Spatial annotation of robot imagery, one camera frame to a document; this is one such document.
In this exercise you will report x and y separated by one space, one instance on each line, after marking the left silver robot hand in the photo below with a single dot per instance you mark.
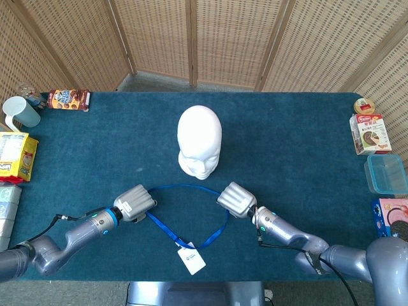
135 202

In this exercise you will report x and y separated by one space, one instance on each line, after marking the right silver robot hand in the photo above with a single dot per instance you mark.
237 199

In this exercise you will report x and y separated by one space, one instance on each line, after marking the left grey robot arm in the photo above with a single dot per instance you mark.
79 232

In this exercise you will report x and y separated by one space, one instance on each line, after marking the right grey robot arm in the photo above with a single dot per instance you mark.
350 258

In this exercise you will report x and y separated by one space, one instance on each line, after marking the teal carpet table mat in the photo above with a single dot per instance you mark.
95 159

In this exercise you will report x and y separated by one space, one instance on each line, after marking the white foam mannequin head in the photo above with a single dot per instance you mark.
199 140

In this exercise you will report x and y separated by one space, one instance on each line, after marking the grey robot torso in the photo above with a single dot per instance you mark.
194 294

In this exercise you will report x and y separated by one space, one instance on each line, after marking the brown cookie box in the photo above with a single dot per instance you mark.
68 99

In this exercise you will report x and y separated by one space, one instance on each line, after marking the red snack packet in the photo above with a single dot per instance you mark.
12 181

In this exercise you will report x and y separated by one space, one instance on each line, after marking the pale green tissue pack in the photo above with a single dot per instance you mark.
8 210

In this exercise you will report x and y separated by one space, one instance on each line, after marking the yellow snack box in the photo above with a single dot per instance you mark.
16 156

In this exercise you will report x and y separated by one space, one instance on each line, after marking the pale blue plastic pitcher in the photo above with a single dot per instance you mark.
24 111

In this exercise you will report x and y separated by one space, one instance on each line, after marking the white red pie box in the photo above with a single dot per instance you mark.
371 134

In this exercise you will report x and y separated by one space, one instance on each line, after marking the clear blue plastic container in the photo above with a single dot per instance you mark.
387 173

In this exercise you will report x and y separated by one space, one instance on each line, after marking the clear glass jar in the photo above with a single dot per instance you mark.
27 90

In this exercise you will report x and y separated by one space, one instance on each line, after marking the pink blue cookie box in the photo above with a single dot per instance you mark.
393 213

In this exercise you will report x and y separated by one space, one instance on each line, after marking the small round yellow tin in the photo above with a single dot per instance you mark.
364 106

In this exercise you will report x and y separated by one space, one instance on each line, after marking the bamboo folding screen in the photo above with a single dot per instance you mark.
223 38

